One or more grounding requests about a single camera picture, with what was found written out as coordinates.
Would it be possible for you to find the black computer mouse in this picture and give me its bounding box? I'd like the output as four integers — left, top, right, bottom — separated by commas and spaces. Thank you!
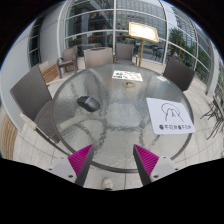
76, 95, 101, 113

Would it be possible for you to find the wooden slat bench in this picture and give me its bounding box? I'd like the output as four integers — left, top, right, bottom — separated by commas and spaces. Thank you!
0, 61, 60, 161

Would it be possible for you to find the brass table hole ring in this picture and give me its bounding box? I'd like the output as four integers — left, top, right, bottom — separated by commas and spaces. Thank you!
122, 80, 136, 89

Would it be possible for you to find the palm tree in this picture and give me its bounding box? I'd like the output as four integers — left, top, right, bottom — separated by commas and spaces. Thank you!
168, 27, 188, 51

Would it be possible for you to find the light brown wicker chair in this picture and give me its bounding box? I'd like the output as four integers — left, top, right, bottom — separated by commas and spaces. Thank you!
83, 46, 114, 69

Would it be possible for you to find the green metal patio table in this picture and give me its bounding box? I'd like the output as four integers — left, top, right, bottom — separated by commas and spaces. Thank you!
199, 94, 224, 141

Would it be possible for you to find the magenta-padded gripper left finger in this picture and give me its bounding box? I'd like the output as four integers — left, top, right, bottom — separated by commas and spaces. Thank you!
47, 143, 95, 187

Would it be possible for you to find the brown wicker armchair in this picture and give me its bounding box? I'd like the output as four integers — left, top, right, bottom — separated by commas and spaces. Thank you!
55, 45, 80, 80

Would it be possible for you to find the dark grey wicker chair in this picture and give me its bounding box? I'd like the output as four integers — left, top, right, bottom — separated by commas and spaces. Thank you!
162, 56, 196, 93
9, 64, 73, 156

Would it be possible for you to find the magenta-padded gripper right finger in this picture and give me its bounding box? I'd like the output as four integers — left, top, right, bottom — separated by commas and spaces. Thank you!
132, 143, 180, 187

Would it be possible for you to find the printed picture menu card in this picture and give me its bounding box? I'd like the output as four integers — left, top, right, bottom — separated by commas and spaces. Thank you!
111, 69, 144, 82

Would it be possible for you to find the gold framed menu stand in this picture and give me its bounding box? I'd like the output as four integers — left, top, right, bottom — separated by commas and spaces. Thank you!
128, 21, 160, 68

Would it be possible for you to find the white mouse pad with drawing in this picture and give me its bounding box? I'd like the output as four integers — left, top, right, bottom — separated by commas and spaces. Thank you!
145, 97, 197, 136

